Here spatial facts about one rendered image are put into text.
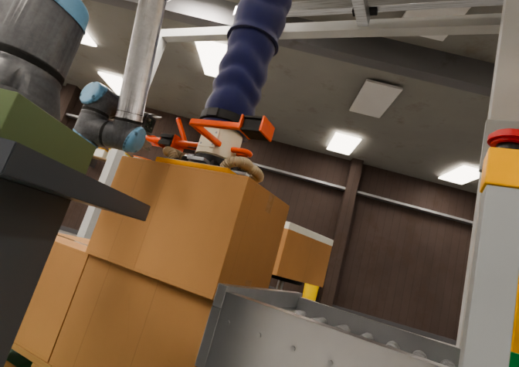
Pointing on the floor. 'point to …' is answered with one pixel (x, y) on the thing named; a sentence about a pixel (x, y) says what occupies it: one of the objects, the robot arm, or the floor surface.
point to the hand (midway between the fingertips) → (154, 134)
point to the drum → (310, 291)
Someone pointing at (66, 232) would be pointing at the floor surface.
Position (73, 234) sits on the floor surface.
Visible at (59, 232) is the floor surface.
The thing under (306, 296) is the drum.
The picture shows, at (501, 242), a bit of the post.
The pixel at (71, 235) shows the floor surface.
